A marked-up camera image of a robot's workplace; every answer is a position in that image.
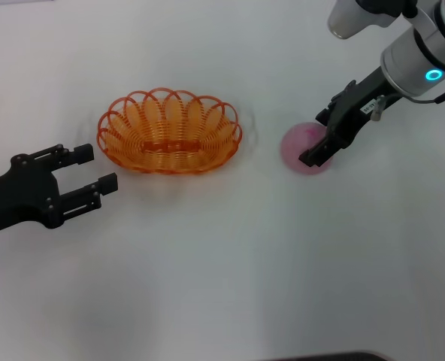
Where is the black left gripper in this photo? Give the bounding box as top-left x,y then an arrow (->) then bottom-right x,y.
0,142 -> 119,238

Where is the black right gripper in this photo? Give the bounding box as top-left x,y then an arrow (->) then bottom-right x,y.
298,65 -> 396,168

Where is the pink peach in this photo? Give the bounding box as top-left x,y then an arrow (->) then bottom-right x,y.
280,122 -> 336,176

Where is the orange plastic wire basket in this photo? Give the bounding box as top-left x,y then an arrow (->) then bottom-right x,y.
96,87 -> 244,175

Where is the dark rounded robot base edge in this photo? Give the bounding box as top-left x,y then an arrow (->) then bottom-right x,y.
271,350 -> 391,361

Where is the small metal connector stub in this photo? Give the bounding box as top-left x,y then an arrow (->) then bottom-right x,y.
371,96 -> 387,121

